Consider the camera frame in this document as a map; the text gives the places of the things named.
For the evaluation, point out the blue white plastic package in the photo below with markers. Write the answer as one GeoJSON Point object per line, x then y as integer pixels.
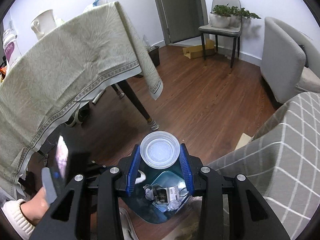
{"type": "Point", "coordinates": [162, 207]}

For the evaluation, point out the beige patterned tablecloth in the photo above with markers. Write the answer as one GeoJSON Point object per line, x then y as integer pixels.
{"type": "Point", "coordinates": [61, 72]}

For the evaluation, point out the dark table leg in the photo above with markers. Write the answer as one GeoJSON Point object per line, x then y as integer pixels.
{"type": "Point", "coordinates": [128, 91]}

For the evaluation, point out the black storage box on floor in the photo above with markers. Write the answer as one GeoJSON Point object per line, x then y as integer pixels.
{"type": "Point", "coordinates": [154, 55]}

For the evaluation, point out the dark teal trash bin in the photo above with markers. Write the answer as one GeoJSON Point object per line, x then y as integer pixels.
{"type": "Point", "coordinates": [142, 207]}

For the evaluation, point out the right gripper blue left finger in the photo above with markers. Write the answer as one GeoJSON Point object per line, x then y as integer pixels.
{"type": "Point", "coordinates": [133, 171]}

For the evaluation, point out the white plastic bag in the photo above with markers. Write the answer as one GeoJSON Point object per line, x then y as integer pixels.
{"type": "Point", "coordinates": [99, 2]}

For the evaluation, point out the grey checked round tablecloth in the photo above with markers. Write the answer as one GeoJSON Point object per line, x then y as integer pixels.
{"type": "Point", "coordinates": [282, 162]}

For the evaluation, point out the grey armchair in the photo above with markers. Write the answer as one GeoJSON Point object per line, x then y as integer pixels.
{"type": "Point", "coordinates": [290, 61]}

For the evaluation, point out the potted green plant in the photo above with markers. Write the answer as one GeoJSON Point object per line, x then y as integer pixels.
{"type": "Point", "coordinates": [224, 16]}

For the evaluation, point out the green white shoe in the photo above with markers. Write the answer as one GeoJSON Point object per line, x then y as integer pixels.
{"type": "Point", "coordinates": [79, 116]}

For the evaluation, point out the person left hand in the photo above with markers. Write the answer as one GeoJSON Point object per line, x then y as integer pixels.
{"type": "Point", "coordinates": [34, 209]}

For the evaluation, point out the cardboard box on floor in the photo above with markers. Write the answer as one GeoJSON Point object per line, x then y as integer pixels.
{"type": "Point", "coordinates": [197, 51]}

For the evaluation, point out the black remote control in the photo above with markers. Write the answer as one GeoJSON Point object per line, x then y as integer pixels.
{"type": "Point", "coordinates": [161, 195]}

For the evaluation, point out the grey green door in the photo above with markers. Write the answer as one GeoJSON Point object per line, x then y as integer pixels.
{"type": "Point", "coordinates": [181, 19]}

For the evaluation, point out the grey dining chair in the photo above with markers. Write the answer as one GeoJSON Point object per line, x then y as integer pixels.
{"type": "Point", "coordinates": [232, 32]}

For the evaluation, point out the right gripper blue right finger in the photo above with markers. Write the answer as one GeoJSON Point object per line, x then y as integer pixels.
{"type": "Point", "coordinates": [186, 169]}

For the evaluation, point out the red white torn envelope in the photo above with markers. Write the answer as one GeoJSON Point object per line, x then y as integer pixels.
{"type": "Point", "coordinates": [174, 192]}

